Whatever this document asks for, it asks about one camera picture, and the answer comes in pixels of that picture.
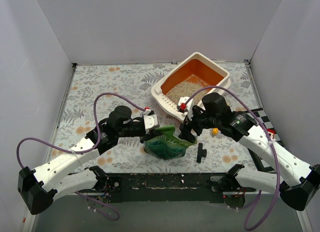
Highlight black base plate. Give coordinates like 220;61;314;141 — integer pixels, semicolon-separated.
86;172;258;204

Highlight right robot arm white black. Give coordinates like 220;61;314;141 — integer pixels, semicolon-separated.
177;92;320;211

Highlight green litter bag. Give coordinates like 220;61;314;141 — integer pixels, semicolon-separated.
143;125;197;160

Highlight red white small block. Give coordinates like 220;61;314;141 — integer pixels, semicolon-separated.
267;128;276;140

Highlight checkerboard calibration board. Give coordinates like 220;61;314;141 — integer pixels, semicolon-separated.
249;108;284;174

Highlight floral table mat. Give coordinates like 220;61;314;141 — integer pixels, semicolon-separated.
47;63;255;173

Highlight white orange litter box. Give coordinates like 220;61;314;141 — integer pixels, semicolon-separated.
151;52;231;121

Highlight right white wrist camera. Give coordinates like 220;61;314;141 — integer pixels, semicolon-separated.
177;97;194;119

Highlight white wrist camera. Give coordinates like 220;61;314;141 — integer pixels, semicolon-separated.
177;97;194;119
141;107;160;132

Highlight black bag clip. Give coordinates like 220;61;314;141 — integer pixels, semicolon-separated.
196;143;207;163

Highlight yellow plastic scoop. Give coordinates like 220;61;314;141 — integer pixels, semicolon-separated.
212;128;219;135

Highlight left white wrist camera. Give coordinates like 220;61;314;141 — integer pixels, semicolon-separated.
141;107;160;132

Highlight cat litter granules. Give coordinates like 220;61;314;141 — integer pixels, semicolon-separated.
166;75;209;104

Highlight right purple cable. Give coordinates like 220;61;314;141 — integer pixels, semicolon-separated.
184;86;281;231

